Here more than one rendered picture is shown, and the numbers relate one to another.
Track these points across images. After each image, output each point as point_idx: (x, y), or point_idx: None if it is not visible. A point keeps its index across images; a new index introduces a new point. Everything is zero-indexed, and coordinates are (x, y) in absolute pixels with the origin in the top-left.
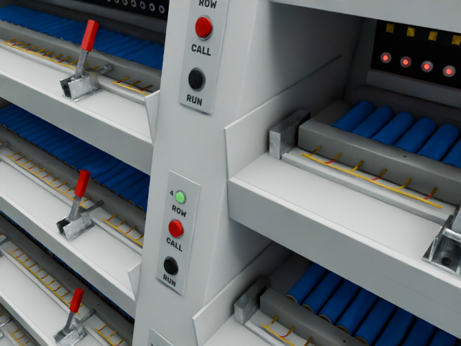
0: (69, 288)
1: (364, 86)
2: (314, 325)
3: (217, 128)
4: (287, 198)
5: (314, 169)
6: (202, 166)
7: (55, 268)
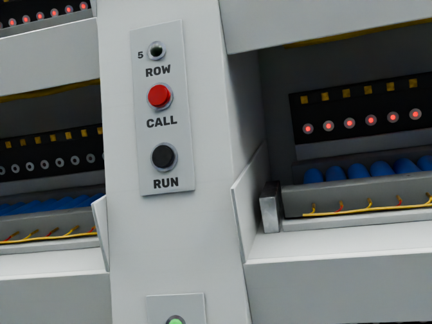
0: None
1: (298, 161)
2: None
3: (209, 204)
4: (332, 251)
5: (330, 222)
6: (198, 265)
7: None
